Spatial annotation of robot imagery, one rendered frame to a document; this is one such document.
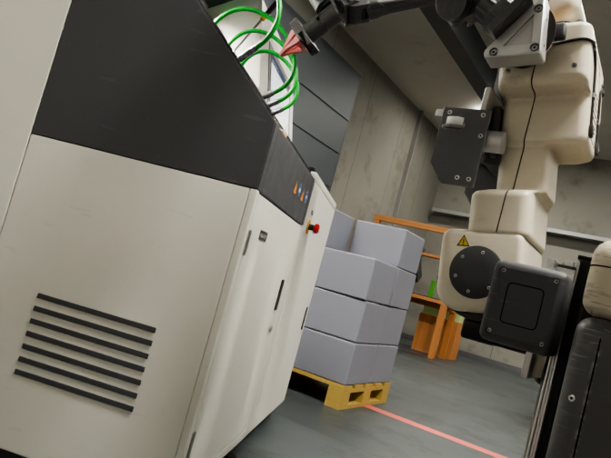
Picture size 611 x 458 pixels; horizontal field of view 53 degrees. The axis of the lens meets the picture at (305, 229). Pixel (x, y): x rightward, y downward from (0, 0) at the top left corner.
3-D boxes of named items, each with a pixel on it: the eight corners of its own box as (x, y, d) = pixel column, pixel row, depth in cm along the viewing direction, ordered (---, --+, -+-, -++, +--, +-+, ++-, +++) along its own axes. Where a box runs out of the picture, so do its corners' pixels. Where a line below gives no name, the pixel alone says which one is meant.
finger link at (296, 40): (278, 48, 182) (304, 29, 180) (288, 66, 179) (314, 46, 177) (267, 38, 176) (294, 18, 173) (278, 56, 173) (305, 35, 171)
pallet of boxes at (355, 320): (385, 403, 377) (426, 240, 384) (338, 410, 316) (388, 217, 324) (250, 353, 429) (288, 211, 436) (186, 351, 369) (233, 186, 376)
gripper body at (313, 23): (299, 31, 180) (319, 15, 178) (315, 55, 176) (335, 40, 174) (290, 20, 174) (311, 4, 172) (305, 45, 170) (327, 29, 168)
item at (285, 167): (261, 193, 141) (279, 126, 142) (243, 188, 142) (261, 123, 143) (301, 224, 202) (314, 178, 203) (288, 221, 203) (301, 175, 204)
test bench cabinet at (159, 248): (159, 541, 131) (257, 189, 137) (-70, 458, 141) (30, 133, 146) (240, 457, 200) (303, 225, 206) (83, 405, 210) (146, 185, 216)
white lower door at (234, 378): (179, 491, 134) (262, 194, 139) (170, 487, 135) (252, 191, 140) (248, 428, 198) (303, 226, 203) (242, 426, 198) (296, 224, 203)
